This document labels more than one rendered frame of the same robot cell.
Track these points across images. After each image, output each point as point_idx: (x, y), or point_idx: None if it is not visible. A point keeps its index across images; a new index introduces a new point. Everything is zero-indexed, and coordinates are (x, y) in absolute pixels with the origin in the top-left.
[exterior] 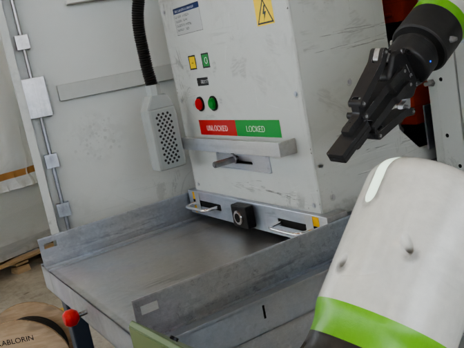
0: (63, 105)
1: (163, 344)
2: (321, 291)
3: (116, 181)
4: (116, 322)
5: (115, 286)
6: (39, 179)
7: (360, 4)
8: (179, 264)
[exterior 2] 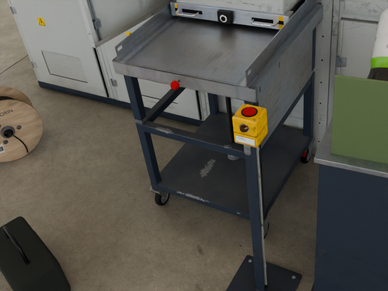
0: None
1: (358, 79)
2: (380, 55)
3: (119, 1)
4: (219, 82)
5: (187, 65)
6: (84, 7)
7: None
8: (208, 48)
